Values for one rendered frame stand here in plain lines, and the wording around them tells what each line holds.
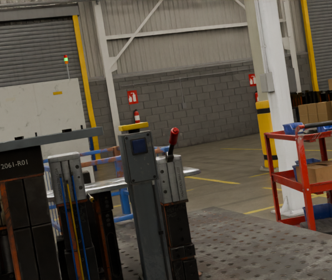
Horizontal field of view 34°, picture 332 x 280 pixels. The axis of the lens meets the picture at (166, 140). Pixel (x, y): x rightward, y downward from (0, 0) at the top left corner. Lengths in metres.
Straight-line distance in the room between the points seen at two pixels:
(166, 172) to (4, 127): 8.08
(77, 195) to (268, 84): 4.10
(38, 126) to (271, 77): 5.14
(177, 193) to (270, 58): 4.02
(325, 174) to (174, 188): 2.22
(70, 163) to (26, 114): 8.11
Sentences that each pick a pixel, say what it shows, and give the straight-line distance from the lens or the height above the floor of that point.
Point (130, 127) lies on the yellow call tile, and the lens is 1.19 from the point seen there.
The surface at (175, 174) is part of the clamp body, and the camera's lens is 1.38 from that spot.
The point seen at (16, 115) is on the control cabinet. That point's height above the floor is 1.50.
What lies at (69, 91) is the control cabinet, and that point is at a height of 1.78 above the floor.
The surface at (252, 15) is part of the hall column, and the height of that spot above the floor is 2.44.
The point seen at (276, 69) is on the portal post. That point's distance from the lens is 5.34.
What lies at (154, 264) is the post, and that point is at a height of 0.84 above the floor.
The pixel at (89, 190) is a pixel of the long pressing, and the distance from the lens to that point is 1.46.
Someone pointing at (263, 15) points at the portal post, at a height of 1.93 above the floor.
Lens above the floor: 1.18
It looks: 3 degrees down
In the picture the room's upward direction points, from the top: 9 degrees counter-clockwise
